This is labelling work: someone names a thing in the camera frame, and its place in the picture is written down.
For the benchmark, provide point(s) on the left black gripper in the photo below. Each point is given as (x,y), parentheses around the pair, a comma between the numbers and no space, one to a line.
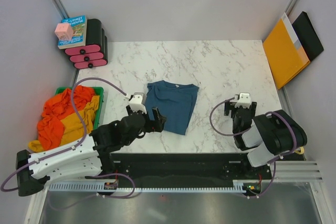
(158,123)

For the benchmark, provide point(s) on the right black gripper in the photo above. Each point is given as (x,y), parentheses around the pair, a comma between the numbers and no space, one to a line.
(252,109)

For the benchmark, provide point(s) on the blue t shirt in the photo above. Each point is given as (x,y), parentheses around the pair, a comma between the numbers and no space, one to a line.
(176,102)

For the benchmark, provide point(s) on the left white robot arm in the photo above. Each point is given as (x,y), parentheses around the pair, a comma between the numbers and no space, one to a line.
(84,157)

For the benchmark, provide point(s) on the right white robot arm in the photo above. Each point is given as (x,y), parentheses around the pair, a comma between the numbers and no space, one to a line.
(267,136)

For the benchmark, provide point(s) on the green plastic bin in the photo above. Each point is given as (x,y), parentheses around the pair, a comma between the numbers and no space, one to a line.
(98,113)

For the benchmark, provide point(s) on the orange folder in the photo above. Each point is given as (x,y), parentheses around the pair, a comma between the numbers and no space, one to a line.
(285,53)

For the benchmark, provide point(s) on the yellow mug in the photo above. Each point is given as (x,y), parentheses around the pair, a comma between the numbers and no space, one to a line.
(300,150)

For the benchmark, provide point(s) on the yellow t shirt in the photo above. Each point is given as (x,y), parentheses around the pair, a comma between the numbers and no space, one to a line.
(67,130)

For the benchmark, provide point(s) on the pink black drawer unit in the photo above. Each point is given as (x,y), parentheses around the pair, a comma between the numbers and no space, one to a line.
(95,52)

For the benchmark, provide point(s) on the black folder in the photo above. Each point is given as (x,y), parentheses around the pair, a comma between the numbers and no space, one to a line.
(307,36)

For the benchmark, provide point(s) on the orange t shirt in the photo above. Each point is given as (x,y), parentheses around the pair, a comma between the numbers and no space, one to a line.
(49,111)

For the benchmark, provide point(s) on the blue storey treehouse book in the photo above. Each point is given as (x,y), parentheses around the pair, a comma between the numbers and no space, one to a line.
(79,26)

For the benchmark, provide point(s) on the pink cube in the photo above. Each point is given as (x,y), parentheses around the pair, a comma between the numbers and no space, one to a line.
(64,31)

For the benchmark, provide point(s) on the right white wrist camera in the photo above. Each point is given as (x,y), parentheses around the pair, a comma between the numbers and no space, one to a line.
(242,100)

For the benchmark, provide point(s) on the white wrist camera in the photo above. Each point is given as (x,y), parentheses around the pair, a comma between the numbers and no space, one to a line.
(137,102)
(242,100)

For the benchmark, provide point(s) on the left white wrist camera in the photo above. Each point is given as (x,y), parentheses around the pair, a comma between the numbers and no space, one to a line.
(137,102)

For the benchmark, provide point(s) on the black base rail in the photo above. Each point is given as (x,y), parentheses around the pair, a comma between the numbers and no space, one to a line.
(180,170)

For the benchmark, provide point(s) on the white slotted cable duct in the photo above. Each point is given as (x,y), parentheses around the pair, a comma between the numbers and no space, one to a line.
(101,186)

